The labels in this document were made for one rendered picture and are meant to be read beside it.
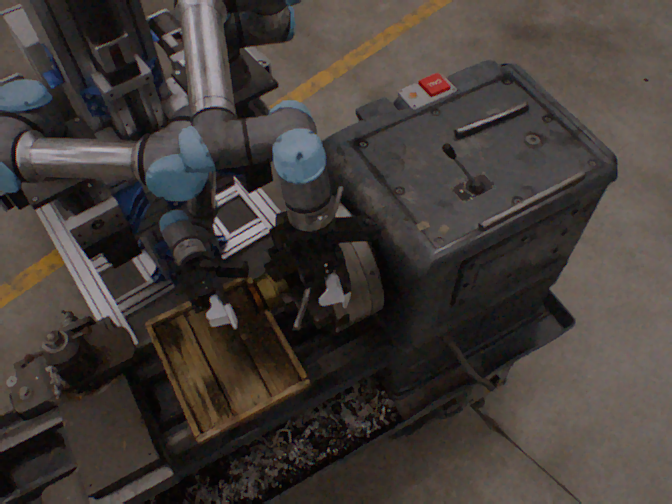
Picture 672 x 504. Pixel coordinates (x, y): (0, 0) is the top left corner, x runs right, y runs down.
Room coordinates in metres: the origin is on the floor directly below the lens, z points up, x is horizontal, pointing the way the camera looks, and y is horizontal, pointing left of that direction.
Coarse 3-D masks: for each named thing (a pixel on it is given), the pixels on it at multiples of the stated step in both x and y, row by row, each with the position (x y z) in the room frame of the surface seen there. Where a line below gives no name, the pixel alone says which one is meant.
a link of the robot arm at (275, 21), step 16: (240, 0) 1.04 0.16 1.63; (256, 0) 1.05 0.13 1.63; (272, 0) 1.05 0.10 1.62; (288, 0) 1.06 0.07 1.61; (240, 16) 1.35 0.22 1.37; (256, 16) 1.20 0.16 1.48; (272, 16) 1.19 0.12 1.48; (288, 16) 1.34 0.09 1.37; (256, 32) 1.30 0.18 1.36; (272, 32) 1.30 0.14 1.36; (288, 32) 1.34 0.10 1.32
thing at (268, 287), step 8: (264, 272) 0.76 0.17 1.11; (256, 280) 0.73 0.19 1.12; (264, 280) 0.73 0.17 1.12; (272, 280) 0.72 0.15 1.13; (280, 280) 0.73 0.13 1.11; (248, 288) 0.71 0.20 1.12; (256, 288) 0.71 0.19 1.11; (264, 288) 0.71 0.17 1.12; (272, 288) 0.71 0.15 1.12; (280, 288) 0.71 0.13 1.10; (288, 288) 0.72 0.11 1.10; (248, 296) 0.72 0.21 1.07; (256, 296) 0.69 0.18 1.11; (264, 296) 0.69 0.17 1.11; (272, 296) 0.69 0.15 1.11; (280, 296) 0.69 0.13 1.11; (256, 304) 0.68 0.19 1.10; (264, 304) 0.68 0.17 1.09; (272, 304) 0.68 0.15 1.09; (280, 304) 0.69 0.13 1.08; (256, 312) 0.67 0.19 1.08
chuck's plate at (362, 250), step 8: (344, 208) 0.84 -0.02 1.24; (336, 216) 0.82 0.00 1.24; (360, 248) 0.74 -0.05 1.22; (368, 248) 0.74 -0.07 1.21; (360, 256) 0.73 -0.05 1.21; (368, 256) 0.73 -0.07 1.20; (360, 264) 0.71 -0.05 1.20; (368, 264) 0.72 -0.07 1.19; (376, 264) 0.72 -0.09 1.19; (368, 272) 0.70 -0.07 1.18; (376, 272) 0.71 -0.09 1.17; (368, 280) 0.69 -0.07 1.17; (376, 280) 0.69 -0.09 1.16; (368, 288) 0.68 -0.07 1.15; (376, 288) 0.68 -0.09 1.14; (376, 296) 0.68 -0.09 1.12; (376, 304) 0.67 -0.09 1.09
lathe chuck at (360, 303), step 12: (276, 216) 0.88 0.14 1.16; (348, 252) 0.73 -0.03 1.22; (348, 264) 0.71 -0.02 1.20; (360, 276) 0.69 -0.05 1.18; (324, 288) 0.67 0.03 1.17; (360, 288) 0.68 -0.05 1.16; (360, 300) 0.66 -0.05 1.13; (336, 312) 0.63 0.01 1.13; (348, 312) 0.64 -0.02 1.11; (360, 312) 0.65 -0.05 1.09; (348, 324) 0.64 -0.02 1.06
